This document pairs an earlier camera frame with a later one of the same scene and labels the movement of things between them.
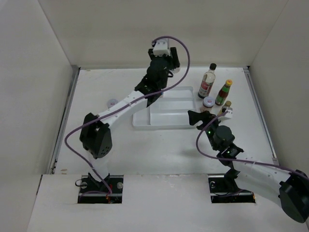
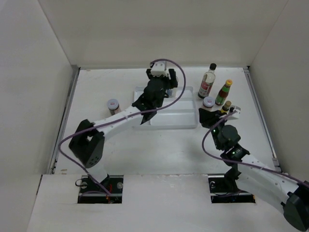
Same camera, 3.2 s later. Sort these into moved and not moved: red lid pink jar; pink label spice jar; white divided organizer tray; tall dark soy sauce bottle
Moved: pink label spice jar
Not moved: tall dark soy sauce bottle; white divided organizer tray; red lid pink jar
